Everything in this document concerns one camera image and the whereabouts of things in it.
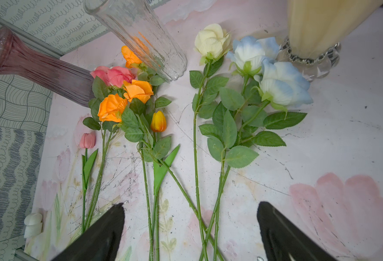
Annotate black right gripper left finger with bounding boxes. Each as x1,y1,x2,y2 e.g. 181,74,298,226
54,203,125,261

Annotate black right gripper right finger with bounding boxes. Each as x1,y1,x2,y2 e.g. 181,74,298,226
257,201,336,261

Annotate pink tulip flower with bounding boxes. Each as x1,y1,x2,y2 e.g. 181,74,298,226
79,133,98,233

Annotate orange rose large stem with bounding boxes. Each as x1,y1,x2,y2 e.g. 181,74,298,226
82,94,128,232

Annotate pink rose stem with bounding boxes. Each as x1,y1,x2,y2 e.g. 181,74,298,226
82,66,114,229
107,66,136,88

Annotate cream white rose stem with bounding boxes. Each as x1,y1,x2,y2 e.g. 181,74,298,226
190,23,231,261

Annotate white plastic knob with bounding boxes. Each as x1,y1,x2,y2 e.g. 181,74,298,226
24,213,43,239

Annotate orange tulip flower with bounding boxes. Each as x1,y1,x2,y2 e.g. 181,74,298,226
150,111,179,261

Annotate orange rose middle stem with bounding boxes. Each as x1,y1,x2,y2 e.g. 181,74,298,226
121,79,226,261

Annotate orange rose far stem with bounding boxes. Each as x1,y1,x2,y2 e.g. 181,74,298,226
121,46,165,87

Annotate purple ribbed glass vase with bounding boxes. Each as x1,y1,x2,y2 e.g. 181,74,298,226
0,26,94,107

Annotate cream fluted vase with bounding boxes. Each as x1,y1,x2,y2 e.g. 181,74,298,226
278,0,383,82

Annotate clear textured glass vase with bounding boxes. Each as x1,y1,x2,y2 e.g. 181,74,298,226
83,0,187,82

